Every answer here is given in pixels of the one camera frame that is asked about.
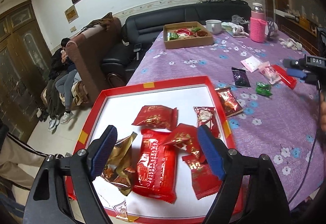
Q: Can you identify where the long red snack packet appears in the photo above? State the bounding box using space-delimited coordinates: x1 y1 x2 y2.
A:
272 65 297 90

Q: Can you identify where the pink lotso snack packet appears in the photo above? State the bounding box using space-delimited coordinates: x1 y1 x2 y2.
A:
258 62 281 85

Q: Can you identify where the dark red jujube snack packet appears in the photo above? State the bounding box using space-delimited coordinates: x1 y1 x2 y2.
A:
182 154 221 200

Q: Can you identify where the green candy packet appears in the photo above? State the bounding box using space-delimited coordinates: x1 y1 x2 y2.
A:
256 82 272 98

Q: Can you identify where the right hand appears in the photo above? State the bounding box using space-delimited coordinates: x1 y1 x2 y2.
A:
319 92 326 132

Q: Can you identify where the white plush toy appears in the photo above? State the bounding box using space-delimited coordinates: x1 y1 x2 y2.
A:
279 38 303 51

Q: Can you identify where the purple floral tablecloth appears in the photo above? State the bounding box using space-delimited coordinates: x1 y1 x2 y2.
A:
129 33 325 208

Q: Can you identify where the white pink sachet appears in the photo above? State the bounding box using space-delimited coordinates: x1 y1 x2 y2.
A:
240 56 262 73

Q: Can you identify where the pink sleeved thermos bottle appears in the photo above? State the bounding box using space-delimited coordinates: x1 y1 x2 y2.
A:
249 2 267 43

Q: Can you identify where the black purple snack packet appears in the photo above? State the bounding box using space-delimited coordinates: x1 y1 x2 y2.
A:
231 67 251 88

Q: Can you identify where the gold brown snack packet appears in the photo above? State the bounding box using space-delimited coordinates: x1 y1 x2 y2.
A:
101 132 137 196

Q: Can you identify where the dark red coffee candy packet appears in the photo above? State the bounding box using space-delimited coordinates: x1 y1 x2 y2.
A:
215 87 243 117

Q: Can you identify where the red white small packet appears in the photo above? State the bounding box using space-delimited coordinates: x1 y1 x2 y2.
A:
193 106 220 138

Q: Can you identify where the red tray box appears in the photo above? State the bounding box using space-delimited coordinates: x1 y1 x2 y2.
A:
75 76 234 223

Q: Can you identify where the large red biscuit packet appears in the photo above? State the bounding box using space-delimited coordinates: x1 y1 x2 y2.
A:
133 129 177 204

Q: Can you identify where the white mug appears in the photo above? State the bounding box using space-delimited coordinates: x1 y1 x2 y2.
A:
206 20 222 34

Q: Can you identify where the red packet top of tray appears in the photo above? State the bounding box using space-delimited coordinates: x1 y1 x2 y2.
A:
132 105 178 131

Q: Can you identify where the seated person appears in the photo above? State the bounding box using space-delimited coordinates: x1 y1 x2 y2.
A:
45 38 77 131

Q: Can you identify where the brown cardboard box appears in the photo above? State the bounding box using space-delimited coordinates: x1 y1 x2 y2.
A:
163 21 214 49

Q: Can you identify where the wooden cabinet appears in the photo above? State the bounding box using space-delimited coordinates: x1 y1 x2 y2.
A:
1 0 51 142

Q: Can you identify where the brown armchair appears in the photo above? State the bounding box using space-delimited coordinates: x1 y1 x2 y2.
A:
66 17 122 104

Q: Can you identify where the black leather sofa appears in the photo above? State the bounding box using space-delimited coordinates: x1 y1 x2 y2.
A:
101 0 251 88

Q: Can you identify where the small wall plaque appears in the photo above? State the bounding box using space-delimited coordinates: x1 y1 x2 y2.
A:
65 5 78 23

